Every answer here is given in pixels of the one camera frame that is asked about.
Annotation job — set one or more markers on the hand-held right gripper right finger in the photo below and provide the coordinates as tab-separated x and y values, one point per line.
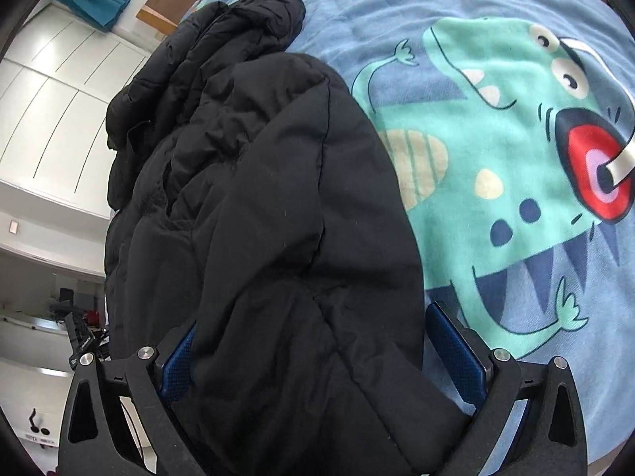
456	352

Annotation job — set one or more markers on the white panelled wardrobe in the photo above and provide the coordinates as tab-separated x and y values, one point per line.
64	109

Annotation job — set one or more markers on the wooden bed headboard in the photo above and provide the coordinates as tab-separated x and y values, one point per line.
188	0

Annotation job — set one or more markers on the wall light switch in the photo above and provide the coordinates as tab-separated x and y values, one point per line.
13	226

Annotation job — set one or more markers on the black puffer jacket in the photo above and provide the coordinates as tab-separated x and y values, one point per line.
273	233

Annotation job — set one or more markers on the teal curtain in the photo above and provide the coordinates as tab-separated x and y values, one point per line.
94	2

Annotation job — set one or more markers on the blue cartoon printed blanket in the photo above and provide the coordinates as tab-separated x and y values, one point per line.
496	183

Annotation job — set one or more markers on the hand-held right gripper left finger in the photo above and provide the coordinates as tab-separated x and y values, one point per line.
176	367

